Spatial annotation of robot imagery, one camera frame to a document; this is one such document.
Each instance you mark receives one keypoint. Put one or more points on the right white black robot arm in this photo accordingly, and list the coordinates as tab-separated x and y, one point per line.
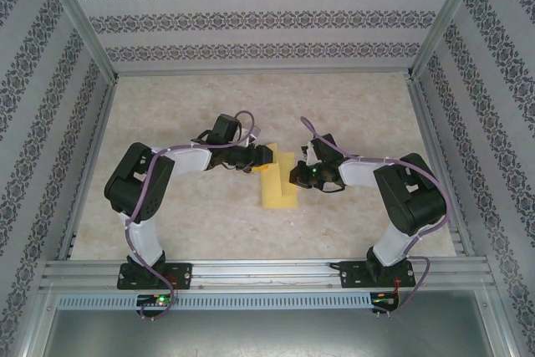
393	244

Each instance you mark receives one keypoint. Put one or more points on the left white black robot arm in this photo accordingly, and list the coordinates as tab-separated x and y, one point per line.
140	240

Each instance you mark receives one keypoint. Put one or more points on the yellow paper sheet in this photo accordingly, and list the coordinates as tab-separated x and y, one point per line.
271	194

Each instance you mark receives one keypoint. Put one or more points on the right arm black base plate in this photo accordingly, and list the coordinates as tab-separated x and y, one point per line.
351	275

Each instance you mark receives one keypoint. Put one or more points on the aluminium side rail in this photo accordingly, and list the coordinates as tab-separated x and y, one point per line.
98	131
429	131

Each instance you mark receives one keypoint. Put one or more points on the aluminium mounting rail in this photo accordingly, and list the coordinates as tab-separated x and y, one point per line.
267	275

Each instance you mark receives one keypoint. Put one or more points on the aluminium frame post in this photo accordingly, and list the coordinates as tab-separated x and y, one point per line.
79	18
444	18

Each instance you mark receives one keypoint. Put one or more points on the grey metal sheet panel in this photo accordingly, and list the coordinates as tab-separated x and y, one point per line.
267	332

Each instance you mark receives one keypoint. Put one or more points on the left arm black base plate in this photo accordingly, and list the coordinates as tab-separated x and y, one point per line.
179	275

